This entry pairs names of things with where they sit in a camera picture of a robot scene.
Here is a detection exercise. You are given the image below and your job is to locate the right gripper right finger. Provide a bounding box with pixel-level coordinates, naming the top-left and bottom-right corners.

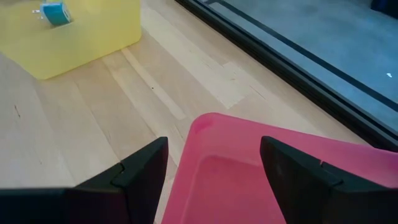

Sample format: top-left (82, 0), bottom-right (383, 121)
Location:
top-left (259, 136), bottom-right (398, 224)

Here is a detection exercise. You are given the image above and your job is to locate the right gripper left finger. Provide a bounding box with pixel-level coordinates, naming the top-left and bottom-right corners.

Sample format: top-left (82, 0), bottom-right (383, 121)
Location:
top-left (65, 136), bottom-right (169, 224)

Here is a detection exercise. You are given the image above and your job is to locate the teal small charger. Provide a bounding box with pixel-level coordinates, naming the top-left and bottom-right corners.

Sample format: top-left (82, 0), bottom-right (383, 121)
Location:
top-left (32, 1), bottom-right (73, 27)

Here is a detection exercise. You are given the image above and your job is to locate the pink translucent plastic bin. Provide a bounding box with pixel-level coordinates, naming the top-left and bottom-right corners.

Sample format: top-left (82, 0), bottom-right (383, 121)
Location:
top-left (160, 112), bottom-right (398, 224)

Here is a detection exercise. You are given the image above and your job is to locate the yellow translucent plastic bin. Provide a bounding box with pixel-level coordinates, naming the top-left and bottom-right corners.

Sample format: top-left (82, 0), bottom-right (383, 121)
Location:
top-left (0, 0), bottom-right (142, 80)

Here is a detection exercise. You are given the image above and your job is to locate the black metal table frame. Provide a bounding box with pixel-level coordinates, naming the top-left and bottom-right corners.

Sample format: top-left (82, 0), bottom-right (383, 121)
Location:
top-left (174, 0), bottom-right (398, 153)

